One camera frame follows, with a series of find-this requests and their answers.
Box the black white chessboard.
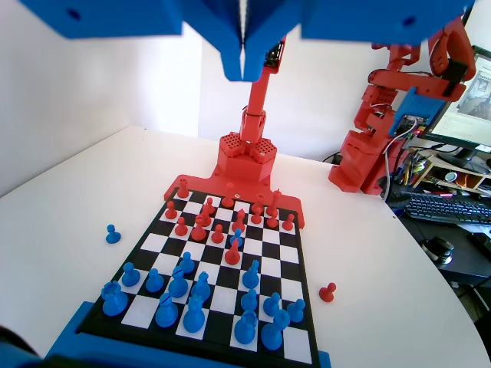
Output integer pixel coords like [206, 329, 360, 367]
[78, 187, 321, 365]

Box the blue arm base plate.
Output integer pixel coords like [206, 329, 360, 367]
[44, 301, 333, 368]

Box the blue rook chess piece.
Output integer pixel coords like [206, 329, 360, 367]
[233, 310, 259, 347]
[101, 280, 129, 317]

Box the blue king chess piece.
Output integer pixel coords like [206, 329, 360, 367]
[260, 309, 291, 352]

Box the black computer mouse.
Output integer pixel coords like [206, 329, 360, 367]
[419, 236, 456, 266]

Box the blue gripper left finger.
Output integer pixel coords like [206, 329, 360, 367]
[18, 0, 245, 84]

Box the black camera circuit board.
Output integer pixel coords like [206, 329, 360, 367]
[264, 40, 287, 72]

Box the blue circuit board holder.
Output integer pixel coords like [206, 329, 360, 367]
[386, 87, 449, 140]

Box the black side desk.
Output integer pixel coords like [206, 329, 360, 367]
[385, 191, 491, 288]

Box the red arm base plate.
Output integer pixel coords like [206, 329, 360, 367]
[163, 172, 307, 232]

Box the wooden desk organizer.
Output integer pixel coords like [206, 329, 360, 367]
[398, 152, 491, 193]

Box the black computer keyboard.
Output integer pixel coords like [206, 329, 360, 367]
[404, 190, 491, 225]

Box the black computer monitor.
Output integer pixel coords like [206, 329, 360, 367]
[421, 44, 491, 162]

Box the blue knight chess piece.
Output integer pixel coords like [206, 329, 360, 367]
[241, 259, 260, 291]
[190, 271, 212, 307]

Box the blue bishop chess piece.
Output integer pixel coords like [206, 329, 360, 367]
[154, 292, 179, 328]
[167, 266, 189, 301]

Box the blue queen chess piece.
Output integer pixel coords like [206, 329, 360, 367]
[183, 294, 210, 340]

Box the red bishop chess piece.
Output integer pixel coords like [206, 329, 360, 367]
[232, 209, 248, 234]
[190, 213, 209, 242]

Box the red king chess piece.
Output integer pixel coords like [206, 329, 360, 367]
[266, 187, 282, 218]

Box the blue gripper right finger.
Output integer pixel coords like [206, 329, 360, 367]
[243, 0, 476, 84]

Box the red queen chess piece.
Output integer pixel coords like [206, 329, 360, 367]
[222, 182, 236, 209]

